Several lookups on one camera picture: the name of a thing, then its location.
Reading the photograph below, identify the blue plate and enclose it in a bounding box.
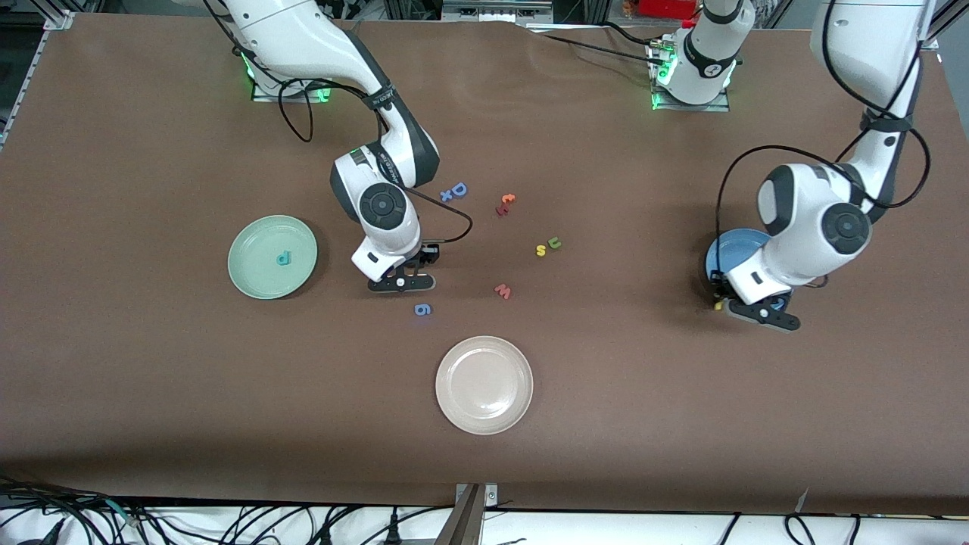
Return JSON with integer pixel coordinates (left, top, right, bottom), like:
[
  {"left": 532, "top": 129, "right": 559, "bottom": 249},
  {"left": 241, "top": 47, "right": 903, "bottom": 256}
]
[{"left": 704, "top": 228, "right": 773, "bottom": 285}]

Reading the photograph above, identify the brown table cover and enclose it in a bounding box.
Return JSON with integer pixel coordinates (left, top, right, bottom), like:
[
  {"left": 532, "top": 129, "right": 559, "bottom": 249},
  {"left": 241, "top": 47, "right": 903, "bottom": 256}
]
[{"left": 0, "top": 14, "right": 969, "bottom": 515}]

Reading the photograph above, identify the cream plate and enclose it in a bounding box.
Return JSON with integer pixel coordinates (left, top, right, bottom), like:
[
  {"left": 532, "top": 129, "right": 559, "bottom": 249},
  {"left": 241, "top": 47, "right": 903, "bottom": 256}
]
[{"left": 435, "top": 335, "right": 534, "bottom": 436}]

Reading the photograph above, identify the green plate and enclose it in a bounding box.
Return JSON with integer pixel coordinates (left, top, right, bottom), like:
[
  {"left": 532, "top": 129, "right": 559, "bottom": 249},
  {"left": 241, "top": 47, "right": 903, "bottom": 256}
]
[{"left": 227, "top": 215, "right": 319, "bottom": 301}]

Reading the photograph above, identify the grey metal device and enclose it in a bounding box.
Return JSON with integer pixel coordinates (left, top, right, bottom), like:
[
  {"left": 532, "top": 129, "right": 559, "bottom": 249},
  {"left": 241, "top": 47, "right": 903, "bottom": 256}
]
[{"left": 441, "top": 0, "right": 555, "bottom": 23}]

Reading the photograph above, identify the red box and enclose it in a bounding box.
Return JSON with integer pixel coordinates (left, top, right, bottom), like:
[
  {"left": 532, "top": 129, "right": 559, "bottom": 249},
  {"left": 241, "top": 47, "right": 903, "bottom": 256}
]
[{"left": 638, "top": 0, "right": 699, "bottom": 20}]

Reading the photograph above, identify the aluminium corner profile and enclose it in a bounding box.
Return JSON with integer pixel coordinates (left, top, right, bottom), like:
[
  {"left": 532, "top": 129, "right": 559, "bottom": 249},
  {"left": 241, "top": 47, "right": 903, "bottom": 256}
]
[{"left": 920, "top": 0, "right": 969, "bottom": 52}]

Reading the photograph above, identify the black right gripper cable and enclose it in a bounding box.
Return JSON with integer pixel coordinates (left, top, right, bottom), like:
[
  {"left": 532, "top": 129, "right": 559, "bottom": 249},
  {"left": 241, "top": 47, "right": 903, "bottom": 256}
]
[{"left": 409, "top": 189, "right": 474, "bottom": 247}]

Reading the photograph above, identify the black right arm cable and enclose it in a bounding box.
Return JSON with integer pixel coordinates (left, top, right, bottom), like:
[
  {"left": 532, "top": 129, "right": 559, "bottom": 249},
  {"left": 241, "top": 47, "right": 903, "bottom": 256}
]
[{"left": 276, "top": 76, "right": 379, "bottom": 145}]

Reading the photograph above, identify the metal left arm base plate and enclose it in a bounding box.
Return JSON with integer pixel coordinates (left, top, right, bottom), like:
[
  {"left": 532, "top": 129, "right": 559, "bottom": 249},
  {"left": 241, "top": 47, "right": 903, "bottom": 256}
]
[{"left": 651, "top": 42, "right": 731, "bottom": 113}]

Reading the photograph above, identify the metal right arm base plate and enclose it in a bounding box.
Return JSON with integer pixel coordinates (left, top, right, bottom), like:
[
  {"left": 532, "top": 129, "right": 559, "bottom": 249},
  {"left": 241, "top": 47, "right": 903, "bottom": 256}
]
[{"left": 251, "top": 30, "right": 338, "bottom": 103}]

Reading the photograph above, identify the aluminium bracket profile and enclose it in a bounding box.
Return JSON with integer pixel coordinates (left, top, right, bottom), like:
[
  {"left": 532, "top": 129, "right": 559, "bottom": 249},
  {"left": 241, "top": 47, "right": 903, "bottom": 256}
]
[{"left": 434, "top": 483, "right": 500, "bottom": 545}]

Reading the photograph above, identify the teal cable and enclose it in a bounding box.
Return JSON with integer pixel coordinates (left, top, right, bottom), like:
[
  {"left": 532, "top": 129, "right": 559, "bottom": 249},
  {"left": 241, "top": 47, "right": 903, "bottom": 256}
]
[{"left": 102, "top": 498, "right": 145, "bottom": 527}]

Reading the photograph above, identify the aluminium frame rail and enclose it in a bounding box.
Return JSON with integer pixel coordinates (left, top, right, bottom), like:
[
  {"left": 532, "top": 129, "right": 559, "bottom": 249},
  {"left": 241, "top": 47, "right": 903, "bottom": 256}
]
[{"left": 0, "top": 8, "right": 76, "bottom": 152}]

